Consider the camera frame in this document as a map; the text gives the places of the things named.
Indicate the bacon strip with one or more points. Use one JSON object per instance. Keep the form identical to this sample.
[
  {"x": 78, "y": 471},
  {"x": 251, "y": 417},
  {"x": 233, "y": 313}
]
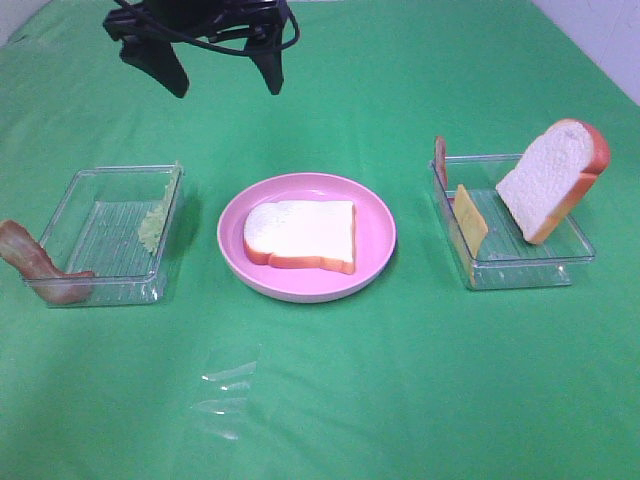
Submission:
[
  {"x": 440, "y": 160},
  {"x": 28, "y": 257}
]

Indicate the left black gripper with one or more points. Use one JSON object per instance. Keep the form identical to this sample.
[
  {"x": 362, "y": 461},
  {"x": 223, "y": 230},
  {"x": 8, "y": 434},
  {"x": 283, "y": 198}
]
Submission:
[{"x": 203, "y": 24}]

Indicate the right clear plastic tray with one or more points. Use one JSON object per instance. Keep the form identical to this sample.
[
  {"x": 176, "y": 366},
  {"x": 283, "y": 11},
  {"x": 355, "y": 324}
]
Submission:
[{"x": 505, "y": 259}]

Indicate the yellow cheese slice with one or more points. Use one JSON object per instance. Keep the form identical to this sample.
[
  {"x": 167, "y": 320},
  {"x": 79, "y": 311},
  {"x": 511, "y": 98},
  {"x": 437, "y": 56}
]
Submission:
[{"x": 471, "y": 222}]

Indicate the bread slice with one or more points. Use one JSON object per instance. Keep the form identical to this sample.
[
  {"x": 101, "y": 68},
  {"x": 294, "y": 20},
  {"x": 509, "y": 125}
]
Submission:
[
  {"x": 298, "y": 234},
  {"x": 552, "y": 176}
]

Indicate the pink round plate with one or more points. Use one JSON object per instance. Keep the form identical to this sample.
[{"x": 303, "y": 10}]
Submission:
[{"x": 375, "y": 238}]

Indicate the green tablecloth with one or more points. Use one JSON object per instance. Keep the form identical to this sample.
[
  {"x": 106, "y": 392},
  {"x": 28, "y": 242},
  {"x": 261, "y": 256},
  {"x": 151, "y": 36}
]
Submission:
[{"x": 414, "y": 377}]

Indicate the clear plastic tray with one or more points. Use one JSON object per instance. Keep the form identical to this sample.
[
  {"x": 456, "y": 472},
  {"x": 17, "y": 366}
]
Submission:
[
  {"x": 94, "y": 228},
  {"x": 505, "y": 259}
]

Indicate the left clear plastic tray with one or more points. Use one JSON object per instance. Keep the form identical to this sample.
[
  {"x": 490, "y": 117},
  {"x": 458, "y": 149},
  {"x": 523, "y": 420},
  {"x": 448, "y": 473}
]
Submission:
[{"x": 94, "y": 228}]

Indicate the green lettuce leaf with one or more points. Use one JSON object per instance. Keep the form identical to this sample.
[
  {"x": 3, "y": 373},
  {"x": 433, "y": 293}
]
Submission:
[{"x": 152, "y": 225}]

